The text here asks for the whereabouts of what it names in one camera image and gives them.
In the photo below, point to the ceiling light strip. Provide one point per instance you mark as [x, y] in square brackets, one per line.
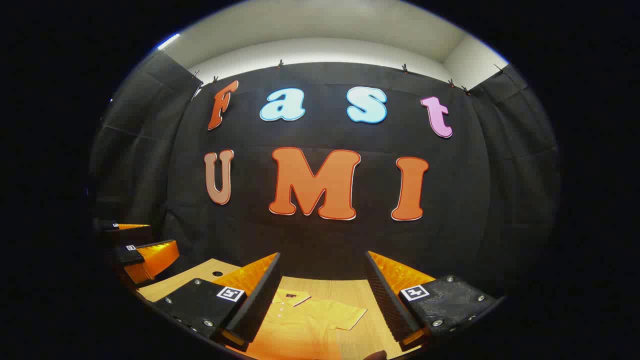
[168, 41]

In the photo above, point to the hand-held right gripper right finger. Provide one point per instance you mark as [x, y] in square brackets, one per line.
[387, 305]

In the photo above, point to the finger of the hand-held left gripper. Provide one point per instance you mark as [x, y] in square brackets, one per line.
[131, 226]
[152, 257]

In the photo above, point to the orange polo T-shirt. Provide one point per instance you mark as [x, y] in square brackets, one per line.
[305, 325]

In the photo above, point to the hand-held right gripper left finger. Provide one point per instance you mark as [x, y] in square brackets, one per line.
[260, 305]

